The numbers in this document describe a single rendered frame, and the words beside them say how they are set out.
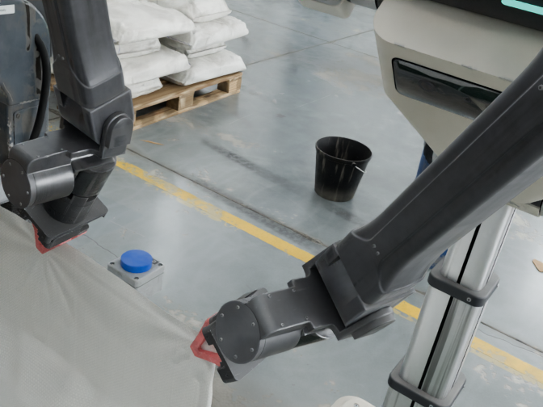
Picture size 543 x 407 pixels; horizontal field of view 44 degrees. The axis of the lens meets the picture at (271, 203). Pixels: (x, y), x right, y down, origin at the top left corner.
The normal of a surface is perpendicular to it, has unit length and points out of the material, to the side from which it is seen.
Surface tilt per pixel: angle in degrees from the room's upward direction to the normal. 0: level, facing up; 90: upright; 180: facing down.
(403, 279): 109
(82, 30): 98
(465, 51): 40
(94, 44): 95
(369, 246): 97
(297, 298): 33
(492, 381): 0
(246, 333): 77
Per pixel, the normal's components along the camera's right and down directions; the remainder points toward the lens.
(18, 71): 0.81, 0.39
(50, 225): 0.52, -0.60
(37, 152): 0.23, -0.80
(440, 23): -0.24, -0.45
